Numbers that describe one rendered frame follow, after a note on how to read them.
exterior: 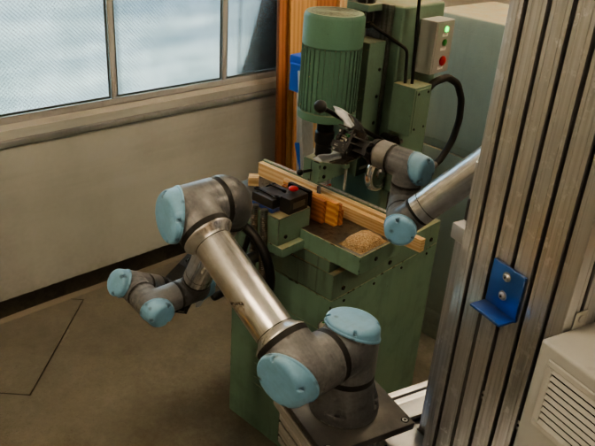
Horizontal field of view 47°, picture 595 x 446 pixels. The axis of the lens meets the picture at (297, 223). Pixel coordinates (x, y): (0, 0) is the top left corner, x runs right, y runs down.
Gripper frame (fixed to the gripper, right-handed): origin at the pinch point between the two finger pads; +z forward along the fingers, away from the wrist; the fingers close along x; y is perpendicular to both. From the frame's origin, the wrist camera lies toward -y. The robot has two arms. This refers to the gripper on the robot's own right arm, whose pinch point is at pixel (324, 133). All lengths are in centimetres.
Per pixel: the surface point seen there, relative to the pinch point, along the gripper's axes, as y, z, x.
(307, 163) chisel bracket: -15.9, 13.8, 10.3
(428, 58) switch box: -31.0, -2.9, -32.3
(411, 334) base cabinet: -81, -10, 57
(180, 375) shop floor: -49, 61, 111
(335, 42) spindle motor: 1.9, 6.5, -23.8
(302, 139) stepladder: -81, 71, 5
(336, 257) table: -13.4, -10.3, 31.7
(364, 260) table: -14.5, -18.6, 29.2
